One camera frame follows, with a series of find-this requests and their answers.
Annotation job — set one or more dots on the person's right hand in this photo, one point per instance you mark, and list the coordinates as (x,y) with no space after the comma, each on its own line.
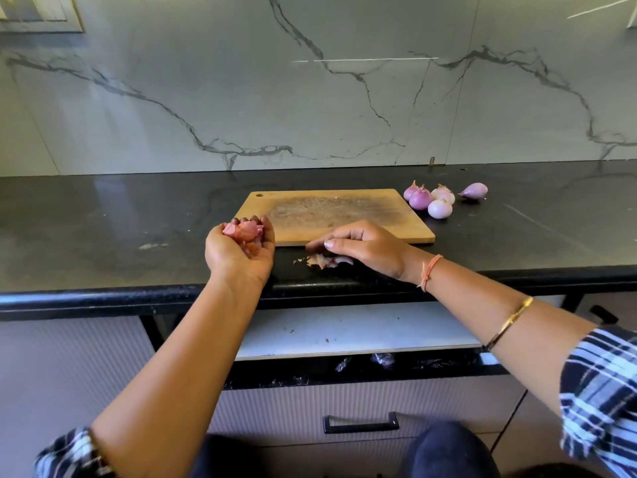
(373,249)

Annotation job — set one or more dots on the person's left hand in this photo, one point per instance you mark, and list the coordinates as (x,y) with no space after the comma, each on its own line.
(244,264)

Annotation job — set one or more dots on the pile of onion peels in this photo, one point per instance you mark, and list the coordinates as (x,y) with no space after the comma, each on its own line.
(244,231)

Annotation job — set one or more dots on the small red onion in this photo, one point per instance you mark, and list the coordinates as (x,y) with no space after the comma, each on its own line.
(411,190)

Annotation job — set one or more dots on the brownish red onion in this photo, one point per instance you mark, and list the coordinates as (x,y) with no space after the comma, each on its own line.
(443,194)

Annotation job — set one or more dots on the red onion with pale patch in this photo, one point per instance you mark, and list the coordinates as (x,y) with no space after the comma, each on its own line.
(475,191)

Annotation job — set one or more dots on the person's left forearm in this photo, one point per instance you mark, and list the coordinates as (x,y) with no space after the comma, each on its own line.
(179,383)

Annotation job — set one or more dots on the person's right forearm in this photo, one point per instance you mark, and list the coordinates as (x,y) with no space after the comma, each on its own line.
(508,328)

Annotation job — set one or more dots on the person's black trousers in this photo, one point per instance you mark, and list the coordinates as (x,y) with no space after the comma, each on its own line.
(448,453)

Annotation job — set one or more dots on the wooden cutting board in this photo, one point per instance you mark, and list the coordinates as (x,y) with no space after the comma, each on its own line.
(328,214)

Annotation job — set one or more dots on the gold bangle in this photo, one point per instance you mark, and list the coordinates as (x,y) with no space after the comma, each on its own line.
(508,323)

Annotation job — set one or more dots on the wide grey cabinet panel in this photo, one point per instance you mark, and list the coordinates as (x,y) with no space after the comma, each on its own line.
(60,393)

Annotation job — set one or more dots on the black white plaid sleeve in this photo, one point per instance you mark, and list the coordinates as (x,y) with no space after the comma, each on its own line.
(72,455)

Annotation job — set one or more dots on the white wall switch plate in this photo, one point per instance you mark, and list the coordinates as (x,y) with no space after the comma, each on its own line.
(35,10)

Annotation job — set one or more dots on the white wall power socket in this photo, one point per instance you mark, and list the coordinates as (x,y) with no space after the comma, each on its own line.
(633,15)

